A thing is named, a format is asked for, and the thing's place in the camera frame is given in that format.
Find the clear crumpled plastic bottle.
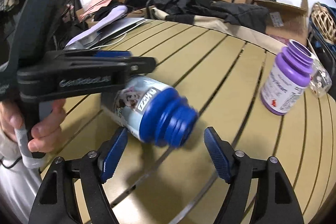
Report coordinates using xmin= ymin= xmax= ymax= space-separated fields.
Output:
xmin=308 ymin=59 xmax=332 ymax=98

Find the blue pill bottle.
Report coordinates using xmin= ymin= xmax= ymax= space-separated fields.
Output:
xmin=101 ymin=76 xmax=199 ymax=148

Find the pink bag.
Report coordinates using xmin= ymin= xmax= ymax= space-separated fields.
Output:
xmin=79 ymin=0 xmax=111 ymax=22

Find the purple pill bottle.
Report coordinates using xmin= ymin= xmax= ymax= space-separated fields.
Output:
xmin=260 ymin=40 xmax=313 ymax=115

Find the large cardboard box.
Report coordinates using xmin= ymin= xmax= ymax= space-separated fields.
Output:
xmin=251 ymin=0 xmax=308 ymax=46

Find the purple handheld device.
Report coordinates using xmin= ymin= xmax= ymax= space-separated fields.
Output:
xmin=65 ymin=5 xmax=127 ymax=48

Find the person's left hand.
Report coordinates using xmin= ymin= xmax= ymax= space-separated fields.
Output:
xmin=1 ymin=99 xmax=68 ymax=153

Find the woven rattan ball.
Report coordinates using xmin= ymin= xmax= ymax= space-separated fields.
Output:
xmin=310 ymin=2 xmax=335 ymax=44

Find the beige fabric cover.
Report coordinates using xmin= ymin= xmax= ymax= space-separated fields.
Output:
xmin=147 ymin=6 xmax=285 ymax=55

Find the blue cloth bag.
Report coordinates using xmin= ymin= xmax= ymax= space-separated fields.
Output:
xmin=309 ymin=3 xmax=335 ymax=68

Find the silver laptop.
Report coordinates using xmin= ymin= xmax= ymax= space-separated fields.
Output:
xmin=89 ymin=16 xmax=148 ymax=44

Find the black jacket pile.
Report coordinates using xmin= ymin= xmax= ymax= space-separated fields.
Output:
xmin=147 ymin=0 xmax=269 ymax=34

